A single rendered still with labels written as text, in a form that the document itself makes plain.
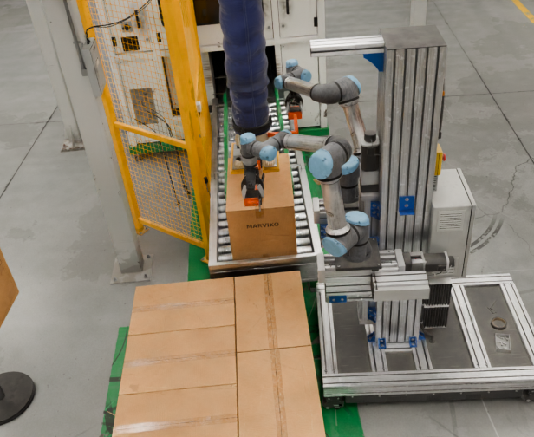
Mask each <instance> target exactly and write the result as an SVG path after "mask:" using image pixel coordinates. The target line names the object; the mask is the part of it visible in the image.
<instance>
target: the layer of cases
mask: <svg viewBox="0 0 534 437"><path fill-rule="evenodd" d="M112 437H326V436H325V430H324V425H323V418H322V409H321V402H320V397H319V391H318V386H317V379H316V370H315V364H314V358H313V352H312V347H311V340H310V335H309V325H308V319H307V313H306V308H305V302H304V296H303V286H302V280H301V274H300V271H286V272H278V273H269V274H260V275H251V276H242V277H235V281H234V277H226V278H217V279H208V280H199V281H190V282H181V283H172V284H156V285H147V286H138V287H136V288H135V294H134V300H133V309H132V315H131V321H130V326H129V331H128V338H127V347H126V353H125V359H124V364H123V370H122V375H121V381H120V391H119V396H118V402H117V408H116V413H115V418H114V429H113V434H112Z"/></svg>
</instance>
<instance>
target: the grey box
mask: <svg viewBox="0 0 534 437"><path fill-rule="evenodd" d="M88 40H90V43H89V44H87V41H86V42H85V43H84V45H83V48H82V50H81V52H82V55H83V58H84V62H85V65H86V69H87V71H88V78H89V81H90V84H91V88H92V91H93V95H94V97H97V96H102V93H103V90H104V88H105V85H106V78H105V75H104V71H103V67H102V64H101V58H100V54H99V50H98V47H97V43H96V40H95V38H94V37H89V39H88Z"/></svg>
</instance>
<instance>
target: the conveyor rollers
mask: <svg viewBox="0 0 534 437"><path fill-rule="evenodd" d="M268 104H269V109H270V116H272V125H270V131H271V132H280V127H279V120H278V115H277V105H276V103H275V102H272V103H268ZM280 106H281V111H282V116H283V125H284V128H289V122H288V118H287V114H286V109H285V104H284V101H280ZM218 116H219V124H218V125H219V130H218V131H219V134H224V108H219V115H218ZM232 118H233V117H232V111H231V107H228V136H229V158H230V157H231V143H236V142H235V136H236V133H235V132H234V130H233V127H232ZM218 141H219V145H218V146H219V156H218V157H219V169H218V170H219V171H224V170H225V165H224V137H219V140H218ZM288 151H289V156H290V164H296V159H295V155H294V151H293V150H292V149H288ZM291 171H292V175H293V180H294V191H295V194H293V197H294V205H295V213H300V214H295V218H296V221H302V222H296V230H299V231H296V238H299V239H297V240H296V244H297V247H299V246H308V245H311V241H310V238H307V237H309V230H300V229H308V224H307V221H304V220H306V218H307V217H306V214H305V213H304V210H305V208H304V205H303V199H300V198H301V197H302V195H303V194H302V192H301V187H300V184H299V178H298V172H297V170H296V166H292V167H291ZM218 180H219V182H218V183H219V186H218V187H219V193H218V196H219V198H220V199H219V200H218V203H219V207H218V210H219V213H221V214H219V215H218V218H219V221H221V222H218V226H219V229H224V230H218V234H219V237H220V238H219V239H218V242H219V245H230V244H231V242H230V238H221V237H230V236H229V230H228V229H225V228H228V224H227V221H225V220H227V217H226V201H225V174H224V173H221V174H220V175H219V179H218ZM222 205H223V206H222ZM296 205H299V206H296ZM312 251H313V250H312V247H303V248H297V254H304V253H312ZM218 252H219V255H221V254H230V253H231V246H221V247H219V248H218ZM218 261H219V262H225V261H233V259H232V255H224V256H218Z"/></svg>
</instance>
